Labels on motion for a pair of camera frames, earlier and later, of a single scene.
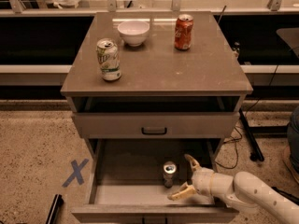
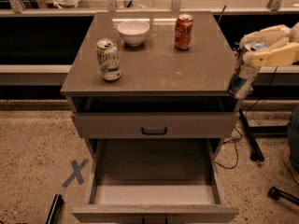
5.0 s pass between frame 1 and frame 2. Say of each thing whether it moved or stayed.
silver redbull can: moved
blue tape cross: stayed
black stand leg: stayed
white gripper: moved
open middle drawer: stayed
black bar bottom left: stayed
